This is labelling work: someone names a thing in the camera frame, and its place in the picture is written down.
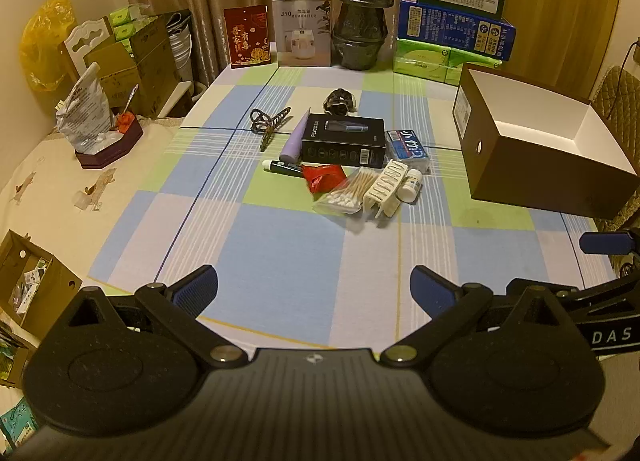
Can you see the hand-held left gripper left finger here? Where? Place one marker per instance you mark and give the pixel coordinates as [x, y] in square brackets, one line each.
[192, 288]

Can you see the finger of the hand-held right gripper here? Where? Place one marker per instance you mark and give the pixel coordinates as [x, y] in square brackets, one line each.
[605, 242]
[610, 293]

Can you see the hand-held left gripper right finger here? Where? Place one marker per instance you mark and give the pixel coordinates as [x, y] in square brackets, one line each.
[431, 291]

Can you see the brown box with white inside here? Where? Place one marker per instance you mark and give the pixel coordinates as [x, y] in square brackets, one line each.
[530, 176]

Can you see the blue tissue packet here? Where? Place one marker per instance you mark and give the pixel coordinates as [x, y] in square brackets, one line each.
[407, 148]

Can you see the green lip balm tube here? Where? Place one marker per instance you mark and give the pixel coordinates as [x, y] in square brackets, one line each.
[285, 169]

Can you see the leopard print hair clip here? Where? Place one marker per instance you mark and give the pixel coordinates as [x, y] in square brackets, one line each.
[270, 133]

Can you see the dark velvet scrunchie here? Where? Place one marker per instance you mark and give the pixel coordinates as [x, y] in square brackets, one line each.
[337, 102]

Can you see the checkered cloth desktop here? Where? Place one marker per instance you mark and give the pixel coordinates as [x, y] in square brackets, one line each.
[280, 251]

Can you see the small white pill bottle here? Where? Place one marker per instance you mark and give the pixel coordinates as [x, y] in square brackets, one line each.
[410, 188]

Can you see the bag of cotton swabs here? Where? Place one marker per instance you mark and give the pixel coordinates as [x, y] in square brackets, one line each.
[345, 193]

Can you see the open cardboard box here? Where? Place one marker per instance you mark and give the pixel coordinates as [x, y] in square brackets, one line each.
[55, 291]

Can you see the brown quilted chair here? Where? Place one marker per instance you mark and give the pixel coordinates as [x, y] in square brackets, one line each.
[617, 91]

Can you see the red foil packet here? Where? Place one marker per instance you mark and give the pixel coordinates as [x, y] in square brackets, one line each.
[325, 178]

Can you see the dark red octagonal box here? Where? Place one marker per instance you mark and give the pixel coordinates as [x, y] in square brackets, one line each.
[112, 148]

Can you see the purple tube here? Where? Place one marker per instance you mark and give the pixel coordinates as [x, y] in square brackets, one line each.
[294, 143]

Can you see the cream embroidered cloth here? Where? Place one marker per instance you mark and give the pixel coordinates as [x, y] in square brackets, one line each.
[50, 181]

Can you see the orange wrapper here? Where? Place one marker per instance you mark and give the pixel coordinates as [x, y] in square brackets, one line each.
[126, 122]

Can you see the black product box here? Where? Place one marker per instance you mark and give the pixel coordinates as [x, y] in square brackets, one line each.
[345, 133]

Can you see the white plastic stool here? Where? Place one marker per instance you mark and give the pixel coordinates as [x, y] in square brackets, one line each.
[177, 96]

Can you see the metal spoon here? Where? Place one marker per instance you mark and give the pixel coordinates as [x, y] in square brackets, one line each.
[131, 96]

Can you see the white crinkled plastic bag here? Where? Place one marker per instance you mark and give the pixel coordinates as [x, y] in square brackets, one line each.
[82, 111]

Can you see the green tissue pack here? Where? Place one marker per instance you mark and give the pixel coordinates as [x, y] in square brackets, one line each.
[472, 68]
[420, 61]

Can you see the teal printed packet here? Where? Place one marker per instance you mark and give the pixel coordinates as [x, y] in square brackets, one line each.
[17, 423]

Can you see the small brown cardboard box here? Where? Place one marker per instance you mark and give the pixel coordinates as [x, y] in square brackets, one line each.
[112, 73]

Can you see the large brown cardboard box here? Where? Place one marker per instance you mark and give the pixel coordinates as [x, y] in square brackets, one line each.
[155, 56]

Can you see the stack of metal basins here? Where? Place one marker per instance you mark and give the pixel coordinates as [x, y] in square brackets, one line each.
[180, 48]

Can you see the red gift box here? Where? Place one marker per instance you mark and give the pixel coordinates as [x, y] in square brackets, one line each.
[245, 36]

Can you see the blue printed box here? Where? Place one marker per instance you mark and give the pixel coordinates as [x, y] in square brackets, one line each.
[450, 28]

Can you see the pile of green paper packs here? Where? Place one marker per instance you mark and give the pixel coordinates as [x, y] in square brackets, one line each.
[122, 18]

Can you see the white humidifier box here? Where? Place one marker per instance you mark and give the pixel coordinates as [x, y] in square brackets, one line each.
[300, 31]

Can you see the yellow plastic bag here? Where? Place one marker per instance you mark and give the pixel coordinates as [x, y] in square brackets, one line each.
[42, 41]

